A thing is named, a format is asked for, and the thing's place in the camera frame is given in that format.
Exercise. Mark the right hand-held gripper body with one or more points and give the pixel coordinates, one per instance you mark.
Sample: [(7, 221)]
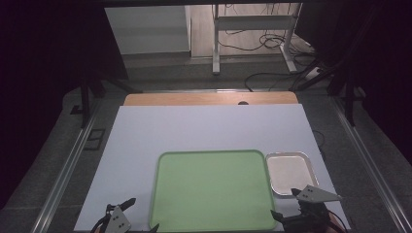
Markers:
[(312, 207)]

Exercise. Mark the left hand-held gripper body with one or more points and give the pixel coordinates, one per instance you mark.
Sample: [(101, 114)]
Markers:
[(117, 221)]

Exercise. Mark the person's right hand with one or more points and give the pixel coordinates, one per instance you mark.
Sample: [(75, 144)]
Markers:
[(332, 227)]

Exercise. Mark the small metal tray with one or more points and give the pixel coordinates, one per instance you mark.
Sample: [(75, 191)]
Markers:
[(289, 174)]

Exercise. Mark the green plastic tray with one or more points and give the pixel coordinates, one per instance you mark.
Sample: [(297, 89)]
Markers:
[(212, 191)]

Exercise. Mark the black floor plate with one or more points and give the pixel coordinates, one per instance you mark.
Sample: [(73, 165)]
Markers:
[(94, 139)]

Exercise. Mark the white table mat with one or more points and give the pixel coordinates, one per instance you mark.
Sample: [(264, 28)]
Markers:
[(200, 129)]

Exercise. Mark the black table grommet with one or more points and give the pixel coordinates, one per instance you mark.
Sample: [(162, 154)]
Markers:
[(243, 103)]

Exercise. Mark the black stand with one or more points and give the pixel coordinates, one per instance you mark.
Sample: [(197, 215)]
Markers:
[(348, 93), (89, 93)]

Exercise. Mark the white power strip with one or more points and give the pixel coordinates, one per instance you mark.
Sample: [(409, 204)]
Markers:
[(313, 73)]

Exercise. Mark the white panel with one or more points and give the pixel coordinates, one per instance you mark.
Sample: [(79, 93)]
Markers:
[(147, 30)]

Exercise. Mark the aluminium floor rail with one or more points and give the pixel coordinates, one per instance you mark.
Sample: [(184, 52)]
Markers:
[(64, 171), (372, 161)]

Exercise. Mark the white desk frame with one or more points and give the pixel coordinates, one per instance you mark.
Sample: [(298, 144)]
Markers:
[(256, 22)]

